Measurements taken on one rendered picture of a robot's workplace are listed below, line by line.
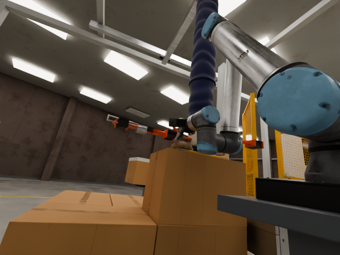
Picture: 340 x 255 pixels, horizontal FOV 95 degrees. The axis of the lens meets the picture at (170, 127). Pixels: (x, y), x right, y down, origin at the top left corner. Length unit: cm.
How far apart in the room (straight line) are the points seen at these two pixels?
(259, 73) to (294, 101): 16
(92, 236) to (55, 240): 13
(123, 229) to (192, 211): 38
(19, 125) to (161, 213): 842
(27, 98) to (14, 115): 84
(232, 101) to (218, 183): 53
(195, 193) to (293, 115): 71
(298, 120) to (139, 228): 78
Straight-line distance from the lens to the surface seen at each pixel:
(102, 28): 349
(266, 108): 47
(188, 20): 273
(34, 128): 897
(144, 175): 258
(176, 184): 94
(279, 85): 47
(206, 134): 71
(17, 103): 920
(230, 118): 81
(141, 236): 92
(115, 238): 90
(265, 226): 123
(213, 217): 109
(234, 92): 85
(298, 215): 42
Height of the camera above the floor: 78
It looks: 18 degrees up
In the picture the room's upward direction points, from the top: 8 degrees clockwise
